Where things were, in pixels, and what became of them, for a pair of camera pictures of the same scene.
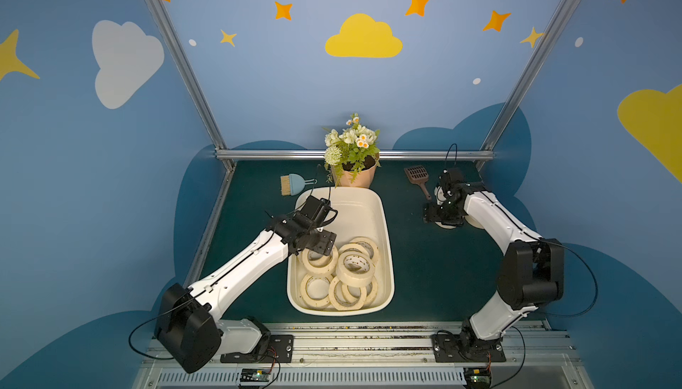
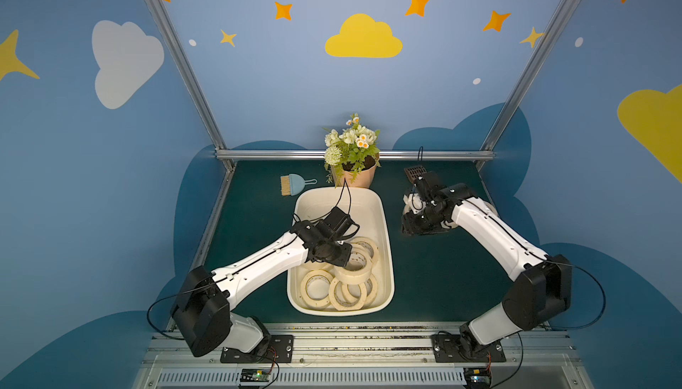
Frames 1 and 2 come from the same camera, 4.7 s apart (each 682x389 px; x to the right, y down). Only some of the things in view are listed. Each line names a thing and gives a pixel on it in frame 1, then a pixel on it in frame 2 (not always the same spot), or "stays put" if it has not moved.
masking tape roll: x=354 y=268 stays put
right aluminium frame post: x=487 y=153 stays put
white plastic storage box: x=361 y=211 stays put
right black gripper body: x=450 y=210 to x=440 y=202
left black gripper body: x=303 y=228 to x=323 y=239
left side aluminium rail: x=210 y=227 stays put
